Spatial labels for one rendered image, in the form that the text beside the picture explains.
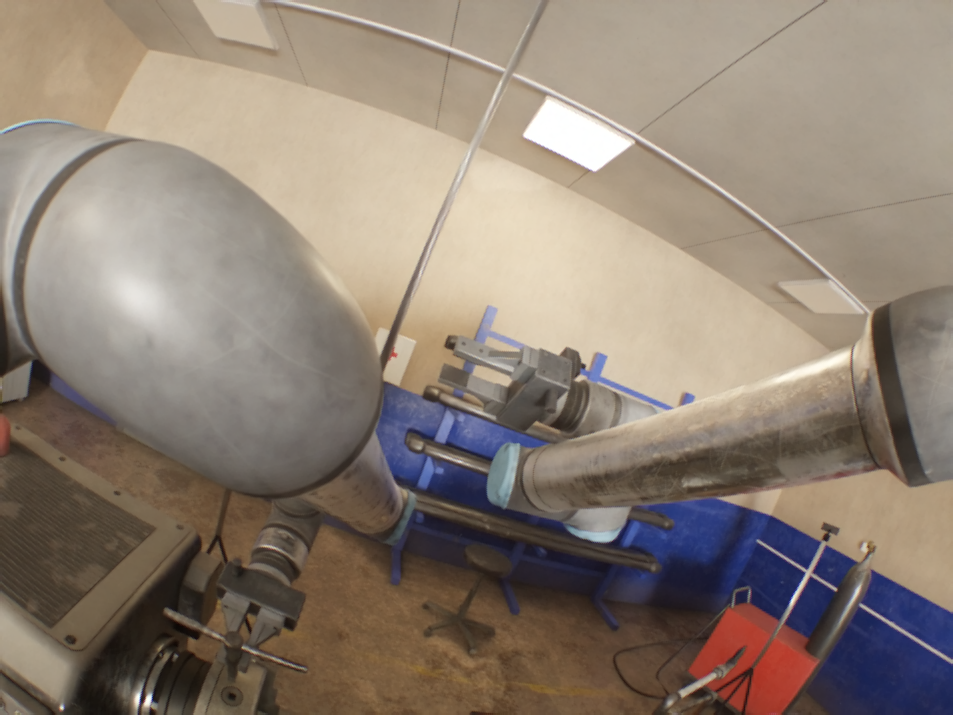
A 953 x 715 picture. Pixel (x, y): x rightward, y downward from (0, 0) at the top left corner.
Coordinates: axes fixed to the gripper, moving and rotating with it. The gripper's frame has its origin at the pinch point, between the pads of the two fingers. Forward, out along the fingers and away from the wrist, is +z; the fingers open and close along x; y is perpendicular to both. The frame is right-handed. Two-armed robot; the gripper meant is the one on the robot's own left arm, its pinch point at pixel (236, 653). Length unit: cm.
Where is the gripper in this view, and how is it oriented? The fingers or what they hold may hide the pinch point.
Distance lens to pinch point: 69.6
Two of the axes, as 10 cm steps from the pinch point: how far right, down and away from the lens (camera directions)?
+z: -0.3, 4.1, -9.1
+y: 4.0, -8.3, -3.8
